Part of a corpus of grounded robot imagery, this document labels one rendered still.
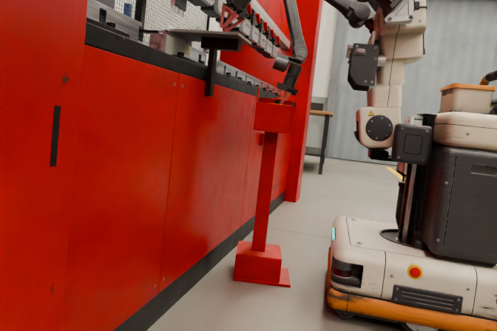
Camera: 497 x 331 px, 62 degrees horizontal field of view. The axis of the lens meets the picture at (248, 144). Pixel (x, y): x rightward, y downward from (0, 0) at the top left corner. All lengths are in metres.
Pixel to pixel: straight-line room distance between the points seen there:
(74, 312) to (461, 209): 1.25
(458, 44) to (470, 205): 8.12
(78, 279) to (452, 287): 1.20
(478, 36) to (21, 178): 9.46
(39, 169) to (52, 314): 0.27
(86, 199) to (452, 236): 1.21
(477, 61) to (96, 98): 9.08
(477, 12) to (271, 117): 8.35
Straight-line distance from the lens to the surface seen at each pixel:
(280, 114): 1.75
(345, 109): 9.19
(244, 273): 1.88
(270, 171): 1.84
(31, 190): 0.72
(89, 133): 0.98
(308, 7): 3.80
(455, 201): 1.63
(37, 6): 0.71
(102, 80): 1.01
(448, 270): 1.65
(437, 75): 9.47
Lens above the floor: 0.72
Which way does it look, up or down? 4 degrees down
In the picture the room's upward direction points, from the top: 6 degrees clockwise
